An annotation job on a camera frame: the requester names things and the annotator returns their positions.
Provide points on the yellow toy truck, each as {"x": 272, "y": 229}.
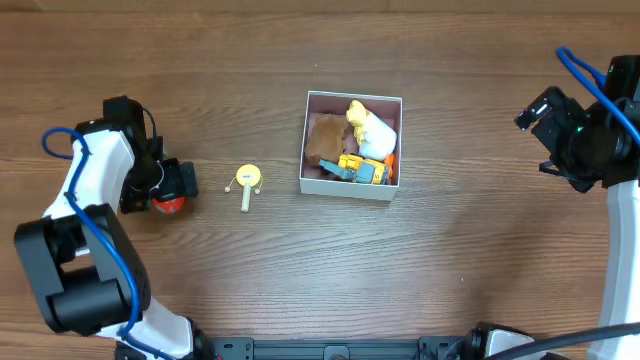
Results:
{"x": 360, "y": 170}

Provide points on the brown plush toy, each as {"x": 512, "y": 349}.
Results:
{"x": 327, "y": 140}

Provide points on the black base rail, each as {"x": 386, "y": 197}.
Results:
{"x": 423, "y": 348}

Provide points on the yellow wooden rattle drum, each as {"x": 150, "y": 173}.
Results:
{"x": 249, "y": 178}

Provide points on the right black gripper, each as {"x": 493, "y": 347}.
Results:
{"x": 558, "y": 163}

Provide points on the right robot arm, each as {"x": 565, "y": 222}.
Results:
{"x": 587, "y": 146}

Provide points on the red toy ball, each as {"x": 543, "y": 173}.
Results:
{"x": 169, "y": 206}

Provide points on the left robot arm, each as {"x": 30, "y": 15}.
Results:
{"x": 85, "y": 273}

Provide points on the white plush duck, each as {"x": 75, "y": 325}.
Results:
{"x": 376, "y": 140}

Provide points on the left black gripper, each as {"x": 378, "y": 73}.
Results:
{"x": 179, "y": 180}

